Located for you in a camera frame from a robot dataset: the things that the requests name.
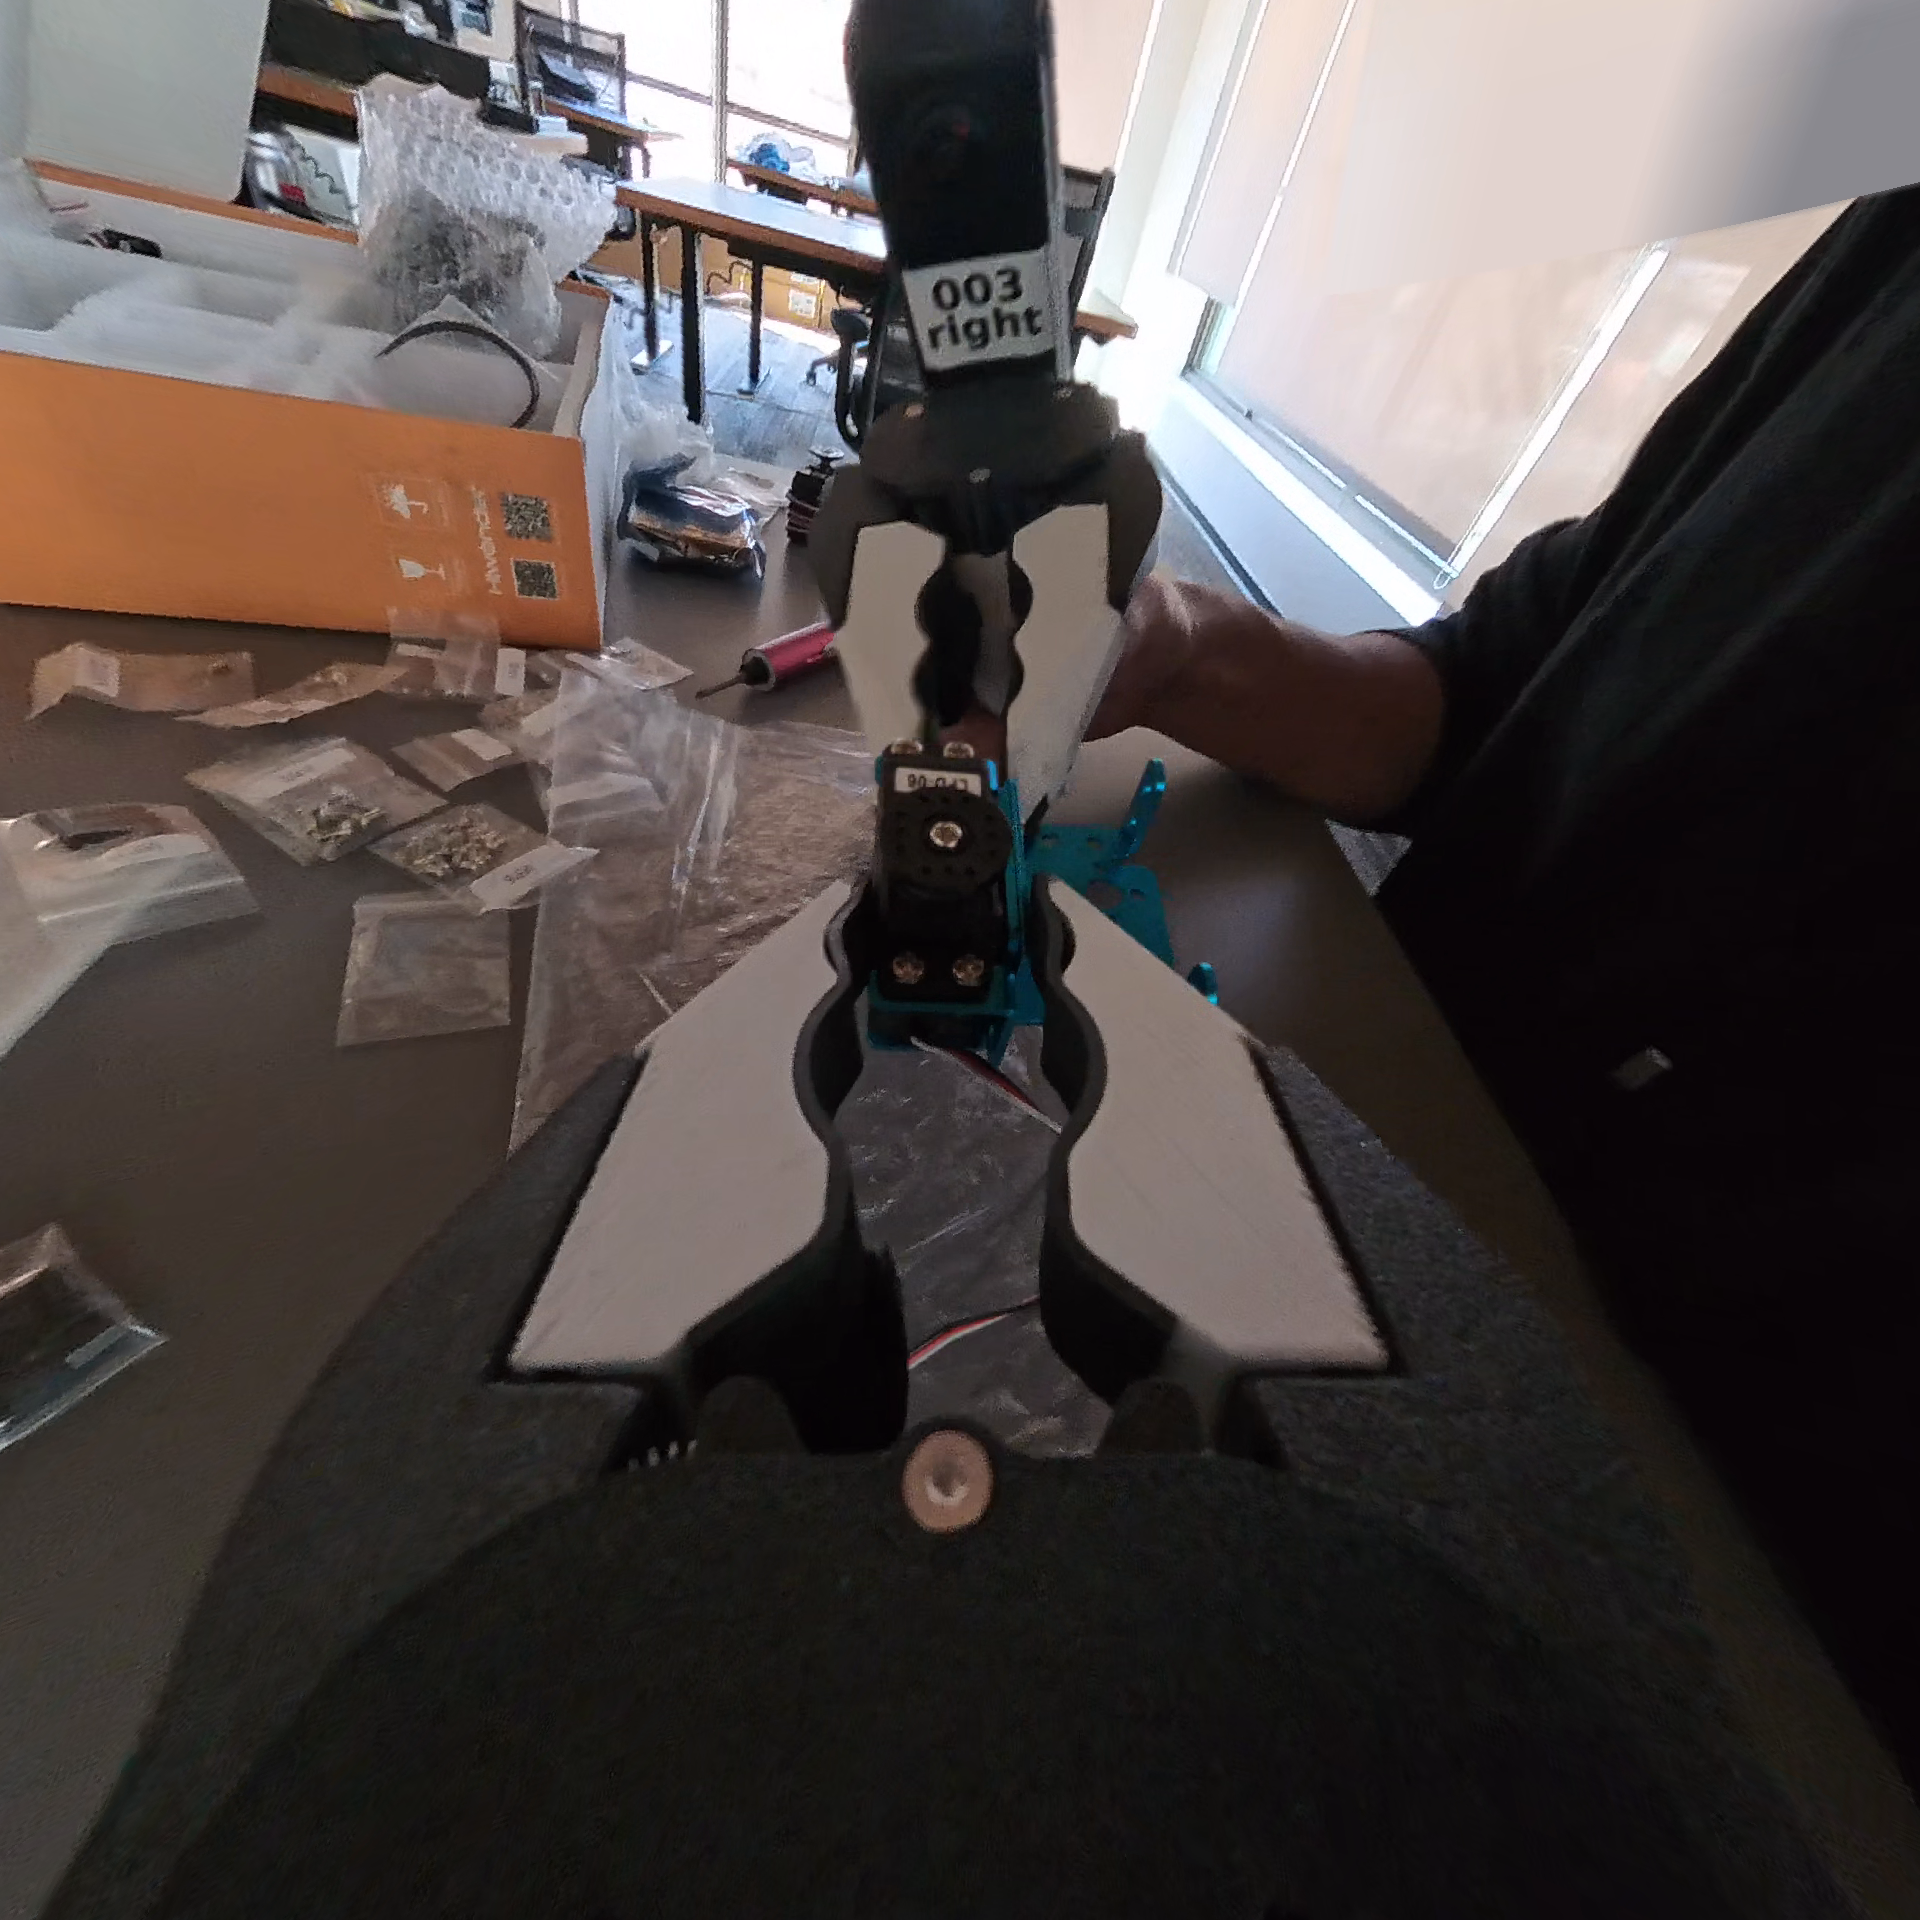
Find clear bag with black parts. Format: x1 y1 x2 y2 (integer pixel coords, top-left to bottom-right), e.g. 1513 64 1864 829
0 1219 165 1453

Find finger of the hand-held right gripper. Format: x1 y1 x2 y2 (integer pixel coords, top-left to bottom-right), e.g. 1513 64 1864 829
1000 503 1124 803
833 513 962 746

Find black servo with wound wire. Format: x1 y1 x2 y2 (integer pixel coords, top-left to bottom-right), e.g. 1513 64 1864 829
786 448 856 553

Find large clear plastic bag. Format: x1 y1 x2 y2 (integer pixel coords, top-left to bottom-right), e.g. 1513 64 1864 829
509 713 1085 1453

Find white foam box insert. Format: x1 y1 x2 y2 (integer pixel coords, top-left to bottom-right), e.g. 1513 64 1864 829
0 223 575 437

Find dark packet of parts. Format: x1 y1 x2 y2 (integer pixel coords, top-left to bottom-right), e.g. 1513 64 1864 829
620 458 779 579

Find orange cardboard box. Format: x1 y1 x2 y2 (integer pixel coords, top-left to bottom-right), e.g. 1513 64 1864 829
0 0 620 647

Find person's black clothing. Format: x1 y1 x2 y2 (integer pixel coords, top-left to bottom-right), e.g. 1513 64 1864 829
1375 192 1920 1796

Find black curved cable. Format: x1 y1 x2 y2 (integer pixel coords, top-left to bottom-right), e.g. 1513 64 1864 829
380 309 546 437

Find black servo with blue mount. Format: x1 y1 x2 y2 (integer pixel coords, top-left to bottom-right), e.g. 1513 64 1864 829
864 738 1042 1059

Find blue metal U bracket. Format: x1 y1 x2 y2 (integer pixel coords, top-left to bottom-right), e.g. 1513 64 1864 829
1039 757 1220 1008

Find red electric screwdriver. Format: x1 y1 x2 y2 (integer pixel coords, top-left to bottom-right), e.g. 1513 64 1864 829
695 625 836 703

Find white window blinds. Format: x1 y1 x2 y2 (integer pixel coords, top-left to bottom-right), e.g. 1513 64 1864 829
1170 0 1920 591

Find person's right hand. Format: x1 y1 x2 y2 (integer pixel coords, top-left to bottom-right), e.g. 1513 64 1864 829
1078 579 1263 746

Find wooden background table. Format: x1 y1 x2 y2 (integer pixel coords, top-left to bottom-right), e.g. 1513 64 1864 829
613 179 891 432

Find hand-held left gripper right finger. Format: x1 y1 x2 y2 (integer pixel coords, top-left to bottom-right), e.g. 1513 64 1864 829
1039 877 1396 1373

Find pile of small screw bags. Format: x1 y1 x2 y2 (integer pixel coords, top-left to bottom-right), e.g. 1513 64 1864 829
0 607 734 1051

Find background desks with equipment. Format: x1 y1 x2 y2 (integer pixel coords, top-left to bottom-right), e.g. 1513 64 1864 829
256 0 676 187

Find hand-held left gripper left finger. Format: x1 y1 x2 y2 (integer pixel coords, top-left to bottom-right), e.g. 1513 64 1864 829
509 877 872 1379

